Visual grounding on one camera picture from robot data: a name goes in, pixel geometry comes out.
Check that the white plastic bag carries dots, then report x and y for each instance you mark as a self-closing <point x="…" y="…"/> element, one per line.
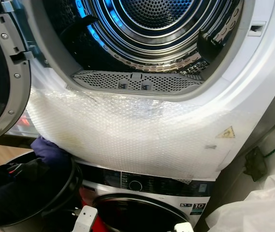
<point x="253" y="212"/>

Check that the white tumble dryer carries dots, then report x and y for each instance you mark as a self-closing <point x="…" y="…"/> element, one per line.
<point x="255" y="72"/>

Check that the white washing machine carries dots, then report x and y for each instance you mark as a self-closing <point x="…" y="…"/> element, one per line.
<point x="176" y="186"/>

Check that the black metal bracket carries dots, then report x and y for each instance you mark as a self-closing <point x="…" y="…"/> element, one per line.
<point x="255" y="164"/>

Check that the black clothes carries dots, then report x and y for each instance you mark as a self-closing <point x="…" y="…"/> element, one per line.
<point x="11" y="198"/>

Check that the black laundry basket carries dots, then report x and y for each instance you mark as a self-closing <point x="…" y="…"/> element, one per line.
<point x="77" y="181"/>

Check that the grey perforated lint filter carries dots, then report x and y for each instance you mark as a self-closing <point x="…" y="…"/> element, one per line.
<point x="103" y="80"/>

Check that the yellow triangle warning sticker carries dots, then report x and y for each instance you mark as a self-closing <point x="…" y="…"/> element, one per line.
<point x="228" y="134"/>

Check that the purple cloth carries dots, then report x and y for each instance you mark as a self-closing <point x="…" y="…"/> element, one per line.
<point x="50" y="152"/>

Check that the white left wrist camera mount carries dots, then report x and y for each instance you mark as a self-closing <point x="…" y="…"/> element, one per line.
<point x="85" y="220"/>

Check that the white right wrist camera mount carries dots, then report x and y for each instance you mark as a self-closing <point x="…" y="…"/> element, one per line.
<point x="183" y="227"/>

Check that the black washer control knob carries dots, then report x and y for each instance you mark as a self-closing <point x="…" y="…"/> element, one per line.
<point x="135" y="185"/>

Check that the clear bubble wrap sheet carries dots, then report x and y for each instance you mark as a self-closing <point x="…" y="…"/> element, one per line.
<point x="127" y="137"/>

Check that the red cloth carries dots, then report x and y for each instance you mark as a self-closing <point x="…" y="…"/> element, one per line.
<point x="87" y="198"/>

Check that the steel dryer drum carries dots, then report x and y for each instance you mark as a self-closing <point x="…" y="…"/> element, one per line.
<point x="151" y="30"/>

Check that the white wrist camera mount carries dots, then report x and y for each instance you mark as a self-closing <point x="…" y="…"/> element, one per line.
<point x="183" y="227"/>
<point x="85" y="220"/>

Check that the grey round dryer door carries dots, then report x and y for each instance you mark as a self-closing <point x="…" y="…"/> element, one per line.
<point x="19" y="87"/>

